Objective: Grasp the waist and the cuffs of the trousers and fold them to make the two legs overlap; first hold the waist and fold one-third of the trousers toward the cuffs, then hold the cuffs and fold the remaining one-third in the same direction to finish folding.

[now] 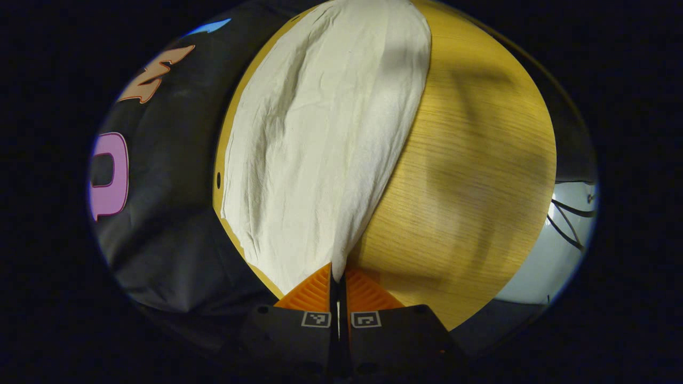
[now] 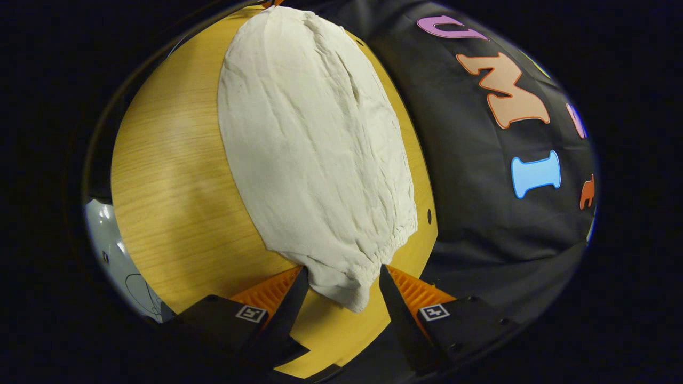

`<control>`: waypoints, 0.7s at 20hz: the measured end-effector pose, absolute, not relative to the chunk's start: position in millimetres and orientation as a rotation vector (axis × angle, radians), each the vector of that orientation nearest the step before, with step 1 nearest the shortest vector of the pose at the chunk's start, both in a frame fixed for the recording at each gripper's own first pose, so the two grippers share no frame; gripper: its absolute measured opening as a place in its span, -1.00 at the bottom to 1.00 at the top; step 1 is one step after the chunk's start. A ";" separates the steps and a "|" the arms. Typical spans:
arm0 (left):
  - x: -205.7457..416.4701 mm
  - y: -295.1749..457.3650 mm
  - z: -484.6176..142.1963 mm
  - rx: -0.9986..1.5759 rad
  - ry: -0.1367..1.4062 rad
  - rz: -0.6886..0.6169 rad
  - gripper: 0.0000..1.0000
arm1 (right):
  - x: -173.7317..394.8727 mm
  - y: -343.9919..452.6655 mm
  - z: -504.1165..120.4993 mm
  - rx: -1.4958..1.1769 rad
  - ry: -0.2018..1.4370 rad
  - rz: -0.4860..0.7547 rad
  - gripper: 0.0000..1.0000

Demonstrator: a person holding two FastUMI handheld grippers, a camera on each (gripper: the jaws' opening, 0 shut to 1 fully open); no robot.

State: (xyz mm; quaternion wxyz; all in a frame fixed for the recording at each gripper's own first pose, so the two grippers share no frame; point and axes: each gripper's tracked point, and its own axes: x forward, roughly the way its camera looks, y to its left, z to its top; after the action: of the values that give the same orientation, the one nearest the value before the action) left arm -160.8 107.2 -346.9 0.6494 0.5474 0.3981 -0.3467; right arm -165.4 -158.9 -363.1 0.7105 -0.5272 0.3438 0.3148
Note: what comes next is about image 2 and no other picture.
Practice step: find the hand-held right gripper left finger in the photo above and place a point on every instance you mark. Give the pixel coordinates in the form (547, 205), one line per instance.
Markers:
(293, 304)

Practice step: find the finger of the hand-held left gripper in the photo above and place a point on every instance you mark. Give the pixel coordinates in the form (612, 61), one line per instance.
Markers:
(272, 2)

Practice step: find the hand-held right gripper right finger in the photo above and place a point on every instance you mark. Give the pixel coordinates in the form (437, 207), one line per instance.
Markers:
(397, 314)

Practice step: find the cream white jeans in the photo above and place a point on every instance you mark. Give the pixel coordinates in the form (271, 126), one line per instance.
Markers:
(315, 149)

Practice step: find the black backdrop cloth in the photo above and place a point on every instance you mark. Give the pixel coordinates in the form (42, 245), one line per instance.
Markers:
(469, 176)

